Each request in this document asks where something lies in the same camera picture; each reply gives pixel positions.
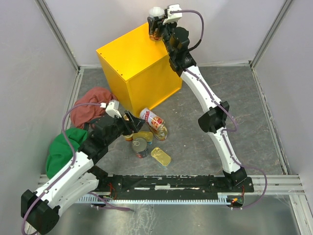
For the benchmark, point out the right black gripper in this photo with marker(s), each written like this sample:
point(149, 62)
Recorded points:
point(154, 24)

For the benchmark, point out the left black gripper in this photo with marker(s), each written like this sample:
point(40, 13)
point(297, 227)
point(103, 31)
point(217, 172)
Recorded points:
point(135, 128)

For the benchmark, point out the white porridge can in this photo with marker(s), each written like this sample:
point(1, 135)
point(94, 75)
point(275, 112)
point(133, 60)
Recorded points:
point(152, 119)
point(154, 18)

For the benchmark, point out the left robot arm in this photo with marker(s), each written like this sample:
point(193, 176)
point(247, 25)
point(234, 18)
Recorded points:
point(43, 207)

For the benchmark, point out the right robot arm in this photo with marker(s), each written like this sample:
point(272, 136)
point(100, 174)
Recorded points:
point(215, 111)

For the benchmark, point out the rectangular gold tin middle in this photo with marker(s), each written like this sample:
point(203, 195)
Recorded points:
point(148, 136)

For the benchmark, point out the rectangular gold tin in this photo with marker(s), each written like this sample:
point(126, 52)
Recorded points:
point(148, 136)
point(160, 156)

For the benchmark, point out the round dark can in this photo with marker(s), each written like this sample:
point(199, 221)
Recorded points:
point(140, 147)

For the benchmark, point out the oval gold tin on floor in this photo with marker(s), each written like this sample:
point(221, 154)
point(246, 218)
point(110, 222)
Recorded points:
point(161, 134)

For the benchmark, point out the rectangular gold tin front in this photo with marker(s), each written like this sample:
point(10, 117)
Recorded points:
point(160, 156)

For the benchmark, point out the yellow wooden cabinet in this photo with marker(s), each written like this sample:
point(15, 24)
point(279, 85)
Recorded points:
point(137, 70)

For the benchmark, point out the red cloth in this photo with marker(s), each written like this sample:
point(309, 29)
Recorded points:
point(83, 114)

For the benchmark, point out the green cloth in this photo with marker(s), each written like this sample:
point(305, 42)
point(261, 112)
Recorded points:
point(60, 153)

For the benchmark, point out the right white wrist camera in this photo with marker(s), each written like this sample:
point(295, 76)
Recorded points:
point(170, 14)

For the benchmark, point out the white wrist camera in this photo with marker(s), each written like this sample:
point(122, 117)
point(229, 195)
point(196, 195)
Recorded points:
point(170, 14)
point(112, 108)

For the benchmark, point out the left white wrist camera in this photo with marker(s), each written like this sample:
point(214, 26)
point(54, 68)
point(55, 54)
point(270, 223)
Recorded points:
point(112, 108)

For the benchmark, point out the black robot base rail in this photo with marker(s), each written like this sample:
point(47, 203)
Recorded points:
point(161, 188)

